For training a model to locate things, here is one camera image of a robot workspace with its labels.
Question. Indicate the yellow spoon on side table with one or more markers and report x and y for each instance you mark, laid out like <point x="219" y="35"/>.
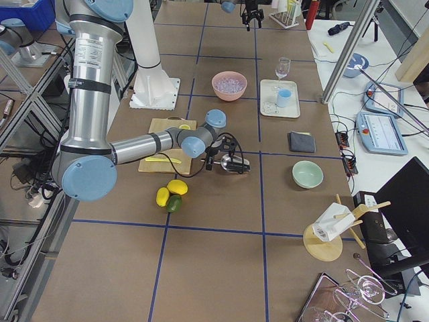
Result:
<point x="328" y="47"/>

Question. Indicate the teach pendant far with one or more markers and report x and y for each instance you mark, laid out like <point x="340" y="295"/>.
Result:
<point x="377" y="101"/>

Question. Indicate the grey and yellow cloth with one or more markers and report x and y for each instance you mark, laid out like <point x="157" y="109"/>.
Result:
<point x="301" y="142"/>

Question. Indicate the cream bear serving tray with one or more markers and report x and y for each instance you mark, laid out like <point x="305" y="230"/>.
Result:
<point x="268" y="97"/>

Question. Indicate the pile of clear ice cubes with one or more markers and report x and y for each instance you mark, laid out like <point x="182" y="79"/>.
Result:
<point x="229" y="85"/>

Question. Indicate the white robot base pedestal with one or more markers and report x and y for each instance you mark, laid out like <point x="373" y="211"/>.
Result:
<point x="153" y="88"/>

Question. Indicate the blue bowl on side table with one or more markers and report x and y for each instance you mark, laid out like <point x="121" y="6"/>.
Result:
<point x="356" y="63"/>

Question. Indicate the pink bowl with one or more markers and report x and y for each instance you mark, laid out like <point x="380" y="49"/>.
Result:
<point x="232" y="74"/>

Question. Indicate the clear wine glass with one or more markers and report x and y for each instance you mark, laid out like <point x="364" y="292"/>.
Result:
<point x="282" y="69"/>

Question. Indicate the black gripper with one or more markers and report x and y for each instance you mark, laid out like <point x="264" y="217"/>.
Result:
<point x="210" y="155"/>
<point x="251" y="8"/>

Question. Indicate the light blue cup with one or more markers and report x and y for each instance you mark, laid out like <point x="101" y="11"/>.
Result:
<point x="283" y="97"/>

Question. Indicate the steel ice scoop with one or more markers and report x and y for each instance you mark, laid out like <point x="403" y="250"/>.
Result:
<point x="234" y="164"/>

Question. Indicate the yellow plastic knife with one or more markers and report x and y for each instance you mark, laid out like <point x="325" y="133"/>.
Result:
<point x="154" y="159"/>

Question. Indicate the wooden cup tree stand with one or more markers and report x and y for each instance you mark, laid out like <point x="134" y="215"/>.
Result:
<point x="322" y="239"/>

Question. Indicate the green avocado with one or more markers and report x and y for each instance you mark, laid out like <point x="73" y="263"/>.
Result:
<point x="174" y="203"/>

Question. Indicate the white wire cup rack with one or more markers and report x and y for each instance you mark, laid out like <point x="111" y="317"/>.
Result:
<point x="286" y="12"/>

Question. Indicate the bamboo cutting board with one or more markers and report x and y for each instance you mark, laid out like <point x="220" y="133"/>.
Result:
<point x="156" y="125"/>

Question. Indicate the yellow lemon oblong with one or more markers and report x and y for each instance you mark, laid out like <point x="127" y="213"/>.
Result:
<point x="162" y="196"/>

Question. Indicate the teach pendant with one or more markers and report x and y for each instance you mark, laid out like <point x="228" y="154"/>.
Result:
<point x="380" y="134"/>
<point x="377" y="101"/>

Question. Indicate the aluminium frame post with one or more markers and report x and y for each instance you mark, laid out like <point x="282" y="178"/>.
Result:
<point x="356" y="33"/>

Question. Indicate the yellow lemon round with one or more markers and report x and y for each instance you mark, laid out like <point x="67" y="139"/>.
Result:
<point x="177" y="187"/>

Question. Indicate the teach pendant near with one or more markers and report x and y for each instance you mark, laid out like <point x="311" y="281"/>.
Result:
<point x="380" y="134"/>

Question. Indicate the red bottle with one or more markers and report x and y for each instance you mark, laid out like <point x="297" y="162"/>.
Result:
<point x="311" y="13"/>

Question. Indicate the light green bowl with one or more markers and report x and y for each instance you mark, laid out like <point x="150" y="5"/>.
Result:
<point x="307" y="174"/>

